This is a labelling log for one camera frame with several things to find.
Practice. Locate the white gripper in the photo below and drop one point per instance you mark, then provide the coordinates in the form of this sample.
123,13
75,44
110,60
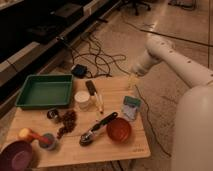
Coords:
140,67

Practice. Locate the green sponge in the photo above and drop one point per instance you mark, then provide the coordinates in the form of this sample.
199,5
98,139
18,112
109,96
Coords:
131,101

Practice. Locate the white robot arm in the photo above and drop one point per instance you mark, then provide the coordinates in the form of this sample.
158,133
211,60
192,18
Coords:
193,130

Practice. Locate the green plastic tray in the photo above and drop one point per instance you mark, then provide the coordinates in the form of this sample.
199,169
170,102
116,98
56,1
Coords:
45,91

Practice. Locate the wooden table board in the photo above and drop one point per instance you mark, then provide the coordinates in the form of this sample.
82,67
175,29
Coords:
69,151

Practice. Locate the orange red bowl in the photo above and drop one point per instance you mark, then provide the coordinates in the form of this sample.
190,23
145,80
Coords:
119,130

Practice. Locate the white round jar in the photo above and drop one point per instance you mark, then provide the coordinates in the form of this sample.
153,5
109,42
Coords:
82,98

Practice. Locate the black power adapter box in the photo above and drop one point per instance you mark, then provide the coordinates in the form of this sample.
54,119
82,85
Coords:
79,71

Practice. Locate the black office chair base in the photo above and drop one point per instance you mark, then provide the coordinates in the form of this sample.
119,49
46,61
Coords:
135,4

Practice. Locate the brown grape bunch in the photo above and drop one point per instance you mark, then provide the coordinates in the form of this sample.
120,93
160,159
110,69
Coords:
69,122

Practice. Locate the small silver metal cup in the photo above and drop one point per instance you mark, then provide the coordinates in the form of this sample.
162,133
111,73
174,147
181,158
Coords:
53,115

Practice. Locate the small grey cup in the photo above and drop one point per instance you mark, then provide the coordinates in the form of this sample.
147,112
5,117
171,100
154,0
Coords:
49,142

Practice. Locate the dark shelf unit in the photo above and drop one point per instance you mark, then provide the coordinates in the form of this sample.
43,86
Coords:
31,31

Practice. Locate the yellow red toy utensil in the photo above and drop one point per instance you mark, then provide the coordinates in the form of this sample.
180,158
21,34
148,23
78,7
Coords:
28,135

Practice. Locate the purple bowl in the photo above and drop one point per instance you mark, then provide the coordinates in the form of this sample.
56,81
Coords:
16,156

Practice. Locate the black handled ice cream scoop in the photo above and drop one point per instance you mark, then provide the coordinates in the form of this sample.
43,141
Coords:
88,137

